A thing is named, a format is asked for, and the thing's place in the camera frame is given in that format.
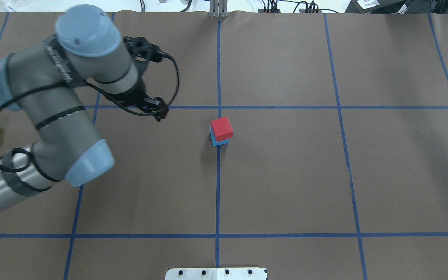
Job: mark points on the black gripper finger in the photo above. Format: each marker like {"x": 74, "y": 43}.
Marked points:
{"x": 157, "y": 108}

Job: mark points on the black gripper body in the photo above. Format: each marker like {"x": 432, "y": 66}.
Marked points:
{"x": 137, "y": 91}

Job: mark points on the blue wooden block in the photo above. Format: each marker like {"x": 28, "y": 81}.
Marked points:
{"x": 214, "y": 139}

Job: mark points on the red wooden block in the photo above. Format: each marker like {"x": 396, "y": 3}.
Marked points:
{"x": 222, "y": 128}

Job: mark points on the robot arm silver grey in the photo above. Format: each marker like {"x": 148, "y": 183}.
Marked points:
{"x": 86, "y": 49}

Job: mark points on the brown paper table cover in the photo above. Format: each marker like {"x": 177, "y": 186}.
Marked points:
{"x": 337, "y": 169}

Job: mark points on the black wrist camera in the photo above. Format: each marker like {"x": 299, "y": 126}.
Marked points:
{"x": 139, "y": 47}

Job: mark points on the aluminium frame post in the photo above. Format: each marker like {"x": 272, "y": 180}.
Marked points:
{"x": 218, "y": 9}

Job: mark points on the white camera mast pillar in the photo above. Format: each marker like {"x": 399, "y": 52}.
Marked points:
{"x": 230, "y": 273}

